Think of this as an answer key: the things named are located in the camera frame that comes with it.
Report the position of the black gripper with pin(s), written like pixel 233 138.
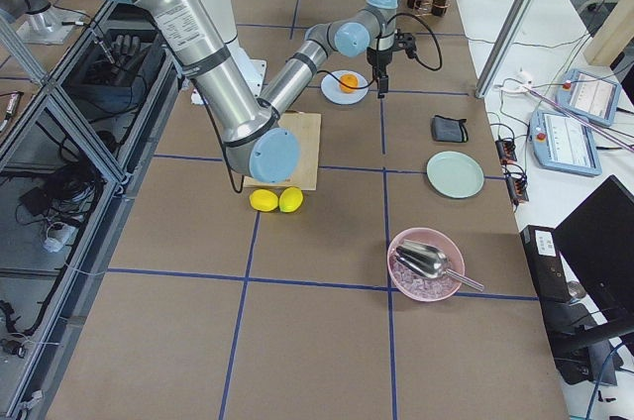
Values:
pixel 379 57

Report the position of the orange mandarin fruit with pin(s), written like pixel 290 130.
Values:
pixel 348 83

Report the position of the light blue plate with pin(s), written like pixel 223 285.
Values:
pixel 330 88

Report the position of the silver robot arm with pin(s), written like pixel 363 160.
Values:
pixel 200 34
pixel 45 24

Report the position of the mint green plate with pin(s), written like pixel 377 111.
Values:
pixel 455 175

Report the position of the grey folded cloth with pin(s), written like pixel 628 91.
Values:
pixel 449 130

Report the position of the bamboo cutting board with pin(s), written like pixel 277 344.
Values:
pixel 302 152

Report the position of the yellow lemon upper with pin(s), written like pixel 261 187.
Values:
pixel 290 199

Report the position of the yellow lemon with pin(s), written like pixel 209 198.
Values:
pixel 263 200
pixel 290 199

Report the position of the yellow lemon lower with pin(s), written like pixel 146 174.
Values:
pixel 263 200

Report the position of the teach pendant near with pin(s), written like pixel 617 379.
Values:
pixel 561 143

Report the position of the teach pendant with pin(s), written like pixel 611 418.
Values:
pixel 561 143
pixel 591 96

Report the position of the metal scoop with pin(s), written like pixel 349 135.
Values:
pixel 430 262

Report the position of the pink bowl with crystals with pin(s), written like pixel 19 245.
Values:
pixel 418 287

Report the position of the teach pendant far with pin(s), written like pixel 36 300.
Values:
pixel 591 96

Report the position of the black desktop box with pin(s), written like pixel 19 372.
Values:
pixel 578 344

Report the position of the black computer monitor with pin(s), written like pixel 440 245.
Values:
pixel 596 241

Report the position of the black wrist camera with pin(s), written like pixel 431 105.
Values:
pixel 405 42

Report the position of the aluminium frame post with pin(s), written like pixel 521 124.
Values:
pixel 502 45

